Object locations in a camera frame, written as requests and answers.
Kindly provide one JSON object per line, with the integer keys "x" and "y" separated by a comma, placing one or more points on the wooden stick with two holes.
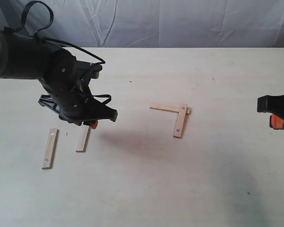
{"x": 180, "y": 121}

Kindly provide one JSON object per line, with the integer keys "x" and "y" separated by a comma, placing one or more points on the horizontal wooden stick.
{"x": 166, "y": 108}

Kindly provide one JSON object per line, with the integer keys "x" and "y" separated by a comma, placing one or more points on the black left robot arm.
{"x": 64, "y": 78}

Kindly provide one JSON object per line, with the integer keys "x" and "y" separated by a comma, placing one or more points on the plain wooden stick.
{"x": 83, "y": 140}

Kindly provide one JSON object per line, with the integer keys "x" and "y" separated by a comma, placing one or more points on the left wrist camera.
{"x": 88, "y": 70}

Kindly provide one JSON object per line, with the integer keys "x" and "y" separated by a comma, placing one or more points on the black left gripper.
{"x": 76, "y": 104}

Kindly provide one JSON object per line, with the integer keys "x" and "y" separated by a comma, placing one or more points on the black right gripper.
{"x": 275, "y": 106}

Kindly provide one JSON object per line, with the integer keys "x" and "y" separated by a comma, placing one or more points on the grey fabric backdrop curtain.
{"x": 161, "y": 23}

